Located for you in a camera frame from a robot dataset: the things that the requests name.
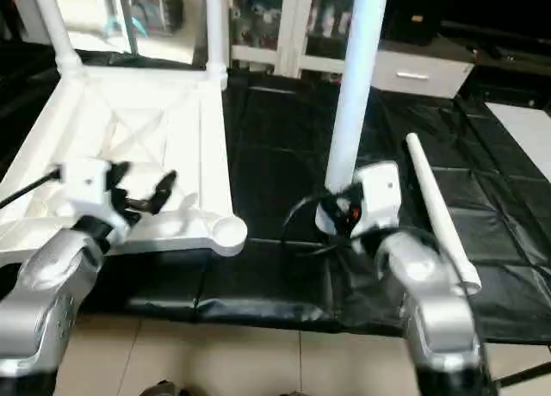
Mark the white plastic table top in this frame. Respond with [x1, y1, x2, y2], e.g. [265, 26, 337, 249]
[0, 65, 249, 261]

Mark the white plastic table leg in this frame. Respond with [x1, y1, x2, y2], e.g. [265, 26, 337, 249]
[28, 0, 84, 77]
[315, 0, 391, 235]
[405, 133, 483, 295]
[204, 0, 231, 89]

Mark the black work mat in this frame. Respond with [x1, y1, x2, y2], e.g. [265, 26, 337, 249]
[0, 47, 551, 345]

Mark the white drawer unit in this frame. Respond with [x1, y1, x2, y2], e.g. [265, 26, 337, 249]
[372, 50, 476, 99]

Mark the blue grey floor appliance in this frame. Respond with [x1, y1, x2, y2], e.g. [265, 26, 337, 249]
[108, 0, 183, 37]

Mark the white glass-door cabinet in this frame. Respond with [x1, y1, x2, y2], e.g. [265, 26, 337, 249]
[226, 0, 390, 78]

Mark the black metal bench leg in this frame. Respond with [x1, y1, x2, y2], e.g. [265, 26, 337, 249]
[498, 360, 551, 388]

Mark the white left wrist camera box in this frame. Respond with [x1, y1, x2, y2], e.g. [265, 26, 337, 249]
[57, 159, 132, 235]

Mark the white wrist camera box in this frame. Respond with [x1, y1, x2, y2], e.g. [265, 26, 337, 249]
[57, 159, 132, 235]
[351, 161, 403, 235]

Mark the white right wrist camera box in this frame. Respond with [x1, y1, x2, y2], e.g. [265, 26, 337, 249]
[351, 161, 403, 235]

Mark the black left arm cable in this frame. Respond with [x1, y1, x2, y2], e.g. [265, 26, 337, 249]
[0, 165, 63, 211]

